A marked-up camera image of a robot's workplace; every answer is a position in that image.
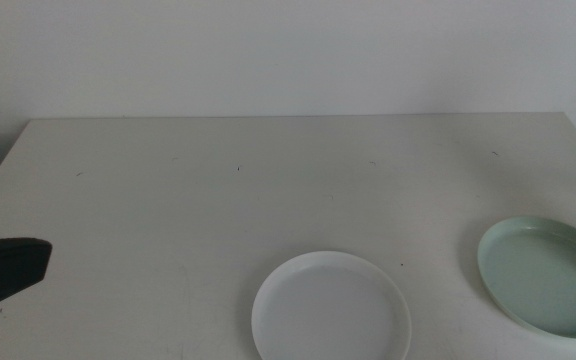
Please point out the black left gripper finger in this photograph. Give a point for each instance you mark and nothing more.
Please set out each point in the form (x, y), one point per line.
(3, 265)

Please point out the pale green shallow bowl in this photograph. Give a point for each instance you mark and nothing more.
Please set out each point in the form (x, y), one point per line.
(543, 280)

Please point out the white shallow bowl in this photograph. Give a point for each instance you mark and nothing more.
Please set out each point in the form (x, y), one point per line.
(330, 312)

